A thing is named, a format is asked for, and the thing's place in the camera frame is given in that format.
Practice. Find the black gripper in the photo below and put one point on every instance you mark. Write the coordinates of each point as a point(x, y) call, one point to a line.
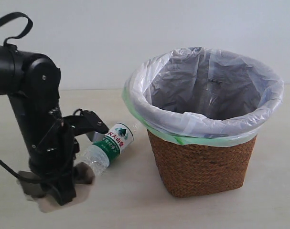
point(53, 158)

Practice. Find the grey pulp cardboard tray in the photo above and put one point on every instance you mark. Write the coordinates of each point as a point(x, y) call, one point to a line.
point(71, 190)

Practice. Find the green label water bottle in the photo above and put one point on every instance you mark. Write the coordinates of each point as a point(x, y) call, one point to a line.
point(99, 155)

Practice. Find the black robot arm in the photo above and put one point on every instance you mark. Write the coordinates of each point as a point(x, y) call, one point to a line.
point(31, 82)

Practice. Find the woven wicker waste basket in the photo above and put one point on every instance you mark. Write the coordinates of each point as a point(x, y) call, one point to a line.
point(196, 170)

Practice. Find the white plastic bin liner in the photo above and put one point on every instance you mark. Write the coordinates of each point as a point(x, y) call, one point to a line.
point(203, 96)

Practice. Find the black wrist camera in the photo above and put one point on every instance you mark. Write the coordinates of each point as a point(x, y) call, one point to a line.
point(86, 122)

